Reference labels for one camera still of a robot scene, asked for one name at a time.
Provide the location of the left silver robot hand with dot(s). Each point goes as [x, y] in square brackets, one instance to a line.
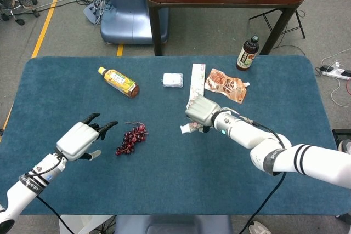
[76, 141]

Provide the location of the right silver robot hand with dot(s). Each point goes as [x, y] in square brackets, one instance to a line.
[203, 109]

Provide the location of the white tube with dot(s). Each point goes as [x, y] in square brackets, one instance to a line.
[189, 128]

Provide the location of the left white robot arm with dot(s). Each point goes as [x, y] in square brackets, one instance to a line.
[27, 190]

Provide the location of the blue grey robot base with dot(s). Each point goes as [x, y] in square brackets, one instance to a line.
[126, 12]

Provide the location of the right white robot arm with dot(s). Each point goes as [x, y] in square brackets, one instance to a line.
[315, 162]

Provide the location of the tall white carton box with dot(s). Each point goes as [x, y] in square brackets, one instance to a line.
[197, 80]

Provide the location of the dark sauce bottle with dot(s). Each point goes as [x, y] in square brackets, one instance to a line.
[246, 56]

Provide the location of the orange spout pouch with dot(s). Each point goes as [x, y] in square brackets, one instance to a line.
[225, 84]

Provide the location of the white tissue pack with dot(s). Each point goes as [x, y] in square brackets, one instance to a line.
[172, 80]

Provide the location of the red plastic grape bunch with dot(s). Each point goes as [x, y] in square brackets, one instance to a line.
[133, 138]

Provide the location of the yellow label tea bottle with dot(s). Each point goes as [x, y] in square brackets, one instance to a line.
[119, 82]

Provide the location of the blue table mat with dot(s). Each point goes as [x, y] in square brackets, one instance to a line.
[164, 179]

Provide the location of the grey sneaker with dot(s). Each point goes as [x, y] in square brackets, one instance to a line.
[259, 228]

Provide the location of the white power strip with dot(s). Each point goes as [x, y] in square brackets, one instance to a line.
[333, 73]

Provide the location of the black office chair base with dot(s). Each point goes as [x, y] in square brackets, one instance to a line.
[12, 12]

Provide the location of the white table frame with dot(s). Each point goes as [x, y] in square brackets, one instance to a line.
[82, 223]

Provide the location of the grey blue robot pedestal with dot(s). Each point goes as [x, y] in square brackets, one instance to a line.
[172, 224]

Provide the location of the black metal stool frame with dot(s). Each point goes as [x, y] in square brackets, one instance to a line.
[300, 23]

